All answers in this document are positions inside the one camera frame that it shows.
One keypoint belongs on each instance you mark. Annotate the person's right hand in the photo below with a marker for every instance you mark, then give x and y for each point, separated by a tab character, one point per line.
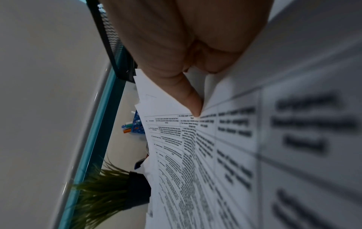
169	33

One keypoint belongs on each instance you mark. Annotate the black mesh paper tray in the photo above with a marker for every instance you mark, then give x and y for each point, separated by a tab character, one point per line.
113	44

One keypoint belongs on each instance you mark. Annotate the pile of papers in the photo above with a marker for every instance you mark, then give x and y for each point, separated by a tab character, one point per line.
152	96

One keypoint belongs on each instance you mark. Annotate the printed paper bundle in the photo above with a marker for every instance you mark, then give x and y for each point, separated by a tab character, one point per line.
282	134

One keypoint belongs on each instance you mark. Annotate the blue pen holder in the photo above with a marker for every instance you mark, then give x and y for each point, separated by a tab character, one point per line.
138	125

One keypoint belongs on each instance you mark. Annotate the glass window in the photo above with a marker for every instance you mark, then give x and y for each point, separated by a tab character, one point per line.
96	134

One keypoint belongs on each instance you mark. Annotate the small dark blue box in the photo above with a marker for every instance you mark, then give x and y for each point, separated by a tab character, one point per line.
139	163

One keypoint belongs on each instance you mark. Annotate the potted green plant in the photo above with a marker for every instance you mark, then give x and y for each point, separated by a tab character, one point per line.
107	190

